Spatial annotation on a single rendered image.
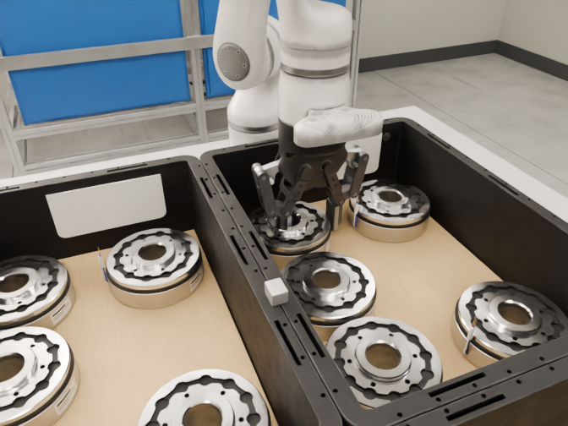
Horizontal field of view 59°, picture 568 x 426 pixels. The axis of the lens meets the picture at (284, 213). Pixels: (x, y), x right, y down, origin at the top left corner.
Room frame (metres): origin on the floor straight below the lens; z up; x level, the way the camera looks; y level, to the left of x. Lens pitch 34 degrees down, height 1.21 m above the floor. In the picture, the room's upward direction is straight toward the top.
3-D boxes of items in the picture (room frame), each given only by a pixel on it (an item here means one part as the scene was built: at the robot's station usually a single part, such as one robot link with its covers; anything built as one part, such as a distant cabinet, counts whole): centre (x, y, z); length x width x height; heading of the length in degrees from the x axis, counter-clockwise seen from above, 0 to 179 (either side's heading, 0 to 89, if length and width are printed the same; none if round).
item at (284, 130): (0.50, -0.03, 0.96); 0.08 x 0.08 x 0.09
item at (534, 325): (0.34, -0.22, 0.86); 0.05 x 0.05 x 0.01
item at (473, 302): (0.34, -0.22, 0.86); 0.10 x 0.10 x 0.01
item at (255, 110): (0.76, 0.05, 0.95); 0.09 x 0.09 x 0.17; 62
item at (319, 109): (0.48, -0.04, 1.03); 0.11 x 0.09 x 0.06; 21
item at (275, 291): (0.29, 0.01, 0.94); 0.02 x 0.01 x 0.01; 22
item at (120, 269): (0.43, 0.14, 0.86); 0.10 x 0.10 x 0.01
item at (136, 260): (0.43, 0.14, 0.86); 0.05 x 0.05 x 0.01
